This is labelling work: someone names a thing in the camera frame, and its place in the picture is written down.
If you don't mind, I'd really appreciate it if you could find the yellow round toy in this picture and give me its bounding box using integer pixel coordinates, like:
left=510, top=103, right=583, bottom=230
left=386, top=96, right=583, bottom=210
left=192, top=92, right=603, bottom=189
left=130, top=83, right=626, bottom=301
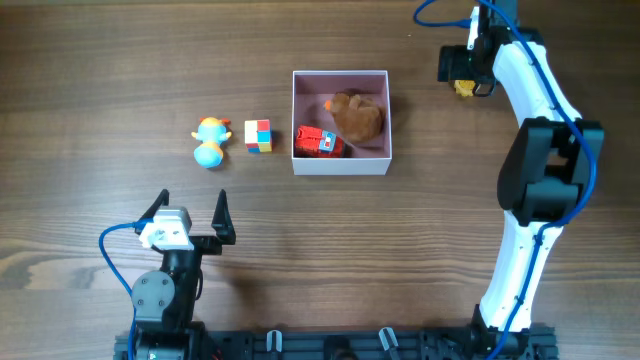
left=453, top=80, right=476, bottom=97

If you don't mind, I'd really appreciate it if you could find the brown plush toy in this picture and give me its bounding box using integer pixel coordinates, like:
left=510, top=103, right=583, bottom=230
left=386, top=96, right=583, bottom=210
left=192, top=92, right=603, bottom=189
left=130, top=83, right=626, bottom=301
left=324, top=92, right=383, bottom=144

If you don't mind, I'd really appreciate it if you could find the blue duck toy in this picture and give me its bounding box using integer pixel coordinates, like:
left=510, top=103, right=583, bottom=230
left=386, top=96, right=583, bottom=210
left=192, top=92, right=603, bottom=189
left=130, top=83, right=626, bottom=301
left=191, top=117, right=232, bottom=169

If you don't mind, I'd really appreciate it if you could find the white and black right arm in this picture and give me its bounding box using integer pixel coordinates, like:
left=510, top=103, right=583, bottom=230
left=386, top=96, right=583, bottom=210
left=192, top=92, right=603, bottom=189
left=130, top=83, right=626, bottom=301
left=438, top=1, right=604, bottom=358

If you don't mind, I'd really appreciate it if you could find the white box with pink interior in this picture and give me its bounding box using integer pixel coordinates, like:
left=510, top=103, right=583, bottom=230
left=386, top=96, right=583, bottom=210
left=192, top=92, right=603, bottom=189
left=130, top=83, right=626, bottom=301
left=291, top=70, right=393, bottom=175

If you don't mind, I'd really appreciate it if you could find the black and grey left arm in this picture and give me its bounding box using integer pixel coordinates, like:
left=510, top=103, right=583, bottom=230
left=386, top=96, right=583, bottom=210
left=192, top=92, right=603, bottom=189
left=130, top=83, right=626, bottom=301
left=123, top=189, right=236, bottom=359

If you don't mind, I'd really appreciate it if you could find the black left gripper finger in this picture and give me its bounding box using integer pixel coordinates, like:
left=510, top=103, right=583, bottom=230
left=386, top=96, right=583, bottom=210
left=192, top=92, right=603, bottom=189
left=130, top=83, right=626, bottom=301
left=134, top=189, right=170, bottom=233
left=211, top=189, right=236, bottom=245

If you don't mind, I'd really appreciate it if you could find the colourful puzzle cube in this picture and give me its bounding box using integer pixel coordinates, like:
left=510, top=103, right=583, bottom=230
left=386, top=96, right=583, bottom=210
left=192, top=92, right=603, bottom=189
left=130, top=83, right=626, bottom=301
left=244, top=119, right=273, bottom=153

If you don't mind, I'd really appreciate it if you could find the red toy truck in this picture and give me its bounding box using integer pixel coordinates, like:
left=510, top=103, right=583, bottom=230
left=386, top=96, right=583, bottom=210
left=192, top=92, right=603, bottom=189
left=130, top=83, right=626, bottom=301
left=294, top=125, right=346, bottom=158

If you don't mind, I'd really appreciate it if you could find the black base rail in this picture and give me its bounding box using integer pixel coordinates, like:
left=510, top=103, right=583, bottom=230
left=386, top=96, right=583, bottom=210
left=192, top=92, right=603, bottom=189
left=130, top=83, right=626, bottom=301
left=114, top=327, right=559, bottom=360

